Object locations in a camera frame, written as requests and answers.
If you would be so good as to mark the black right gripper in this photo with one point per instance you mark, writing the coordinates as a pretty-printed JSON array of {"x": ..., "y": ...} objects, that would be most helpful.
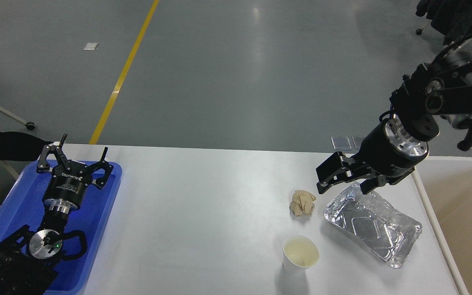
[{"x": 388, "y": 150}]

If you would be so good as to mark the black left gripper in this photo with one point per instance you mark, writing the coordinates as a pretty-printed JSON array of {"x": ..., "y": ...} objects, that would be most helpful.
[{"x": 66, "y": 186}]

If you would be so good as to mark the white paper cup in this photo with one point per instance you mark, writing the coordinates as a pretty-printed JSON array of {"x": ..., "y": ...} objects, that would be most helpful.
[{"x": 299, "y": 254}]

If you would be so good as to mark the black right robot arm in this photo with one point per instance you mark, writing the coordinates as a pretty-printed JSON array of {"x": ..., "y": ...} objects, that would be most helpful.
[{"x": 442, "y": 88}]

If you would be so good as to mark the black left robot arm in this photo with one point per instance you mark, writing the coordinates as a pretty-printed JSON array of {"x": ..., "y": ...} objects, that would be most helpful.
[{"x": 28, "y": 258}]

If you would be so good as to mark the right floor plate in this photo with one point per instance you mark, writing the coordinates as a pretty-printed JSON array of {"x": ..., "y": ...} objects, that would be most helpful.
[{"x": 357, "y": 141}]

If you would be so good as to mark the floor plate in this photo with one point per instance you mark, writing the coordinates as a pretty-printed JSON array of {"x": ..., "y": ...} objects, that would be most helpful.
[
  {"x": 357, "y": 141},
  {"x": 341, "y": 143}
]

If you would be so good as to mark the left floor plate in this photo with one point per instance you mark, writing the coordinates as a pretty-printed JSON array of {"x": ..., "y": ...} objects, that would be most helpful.
[{"x": 341, "y": 143}]

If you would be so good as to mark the crumpled brown paper ball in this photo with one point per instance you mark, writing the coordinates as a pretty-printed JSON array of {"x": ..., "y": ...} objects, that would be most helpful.
[{"x": 302, "y": 203}]

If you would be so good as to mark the blue plastic tray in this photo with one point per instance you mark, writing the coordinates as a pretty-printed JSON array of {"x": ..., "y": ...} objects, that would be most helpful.
[{"x": 23, "y": 206}]

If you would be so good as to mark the aluminium foil tray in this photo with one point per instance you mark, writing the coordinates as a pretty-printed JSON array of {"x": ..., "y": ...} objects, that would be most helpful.
[{"x": 373, "y": 224}]

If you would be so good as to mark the person in black clothes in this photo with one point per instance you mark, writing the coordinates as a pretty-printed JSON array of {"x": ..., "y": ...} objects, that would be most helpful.
[{"x": 20, "y": 147}]

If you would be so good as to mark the beige plastic bin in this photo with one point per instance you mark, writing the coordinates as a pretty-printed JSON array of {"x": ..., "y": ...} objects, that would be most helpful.
[{"x": 444, "y": 260}]

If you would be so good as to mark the white paper on floor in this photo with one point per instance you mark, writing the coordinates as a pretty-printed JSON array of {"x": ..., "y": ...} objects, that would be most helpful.
[{"x": 90, "y": 46}]

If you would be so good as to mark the clothes rack with coats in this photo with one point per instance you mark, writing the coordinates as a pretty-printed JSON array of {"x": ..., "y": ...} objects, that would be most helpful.
[{"x": 451, "y": 18}]

